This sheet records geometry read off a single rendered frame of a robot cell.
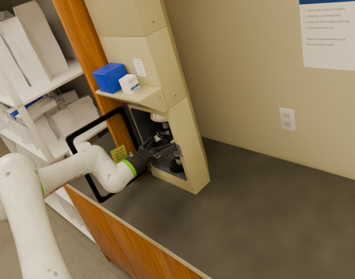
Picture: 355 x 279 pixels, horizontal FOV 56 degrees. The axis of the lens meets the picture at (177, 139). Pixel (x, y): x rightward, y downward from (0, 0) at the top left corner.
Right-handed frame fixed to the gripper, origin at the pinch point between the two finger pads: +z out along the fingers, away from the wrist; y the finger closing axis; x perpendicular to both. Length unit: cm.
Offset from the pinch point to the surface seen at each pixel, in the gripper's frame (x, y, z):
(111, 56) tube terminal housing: -42.1, 13.2, -7.0
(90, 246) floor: 120, 114, -33
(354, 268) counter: 26, -86, -7
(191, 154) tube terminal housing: 4.9, -13.9, -2.4
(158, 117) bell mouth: -13.5, -2.0, -4.6
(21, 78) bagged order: -24, 125, -14
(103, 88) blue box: -32.9, 10.9, -17.7
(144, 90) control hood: -30.9, -7.7, -10.9
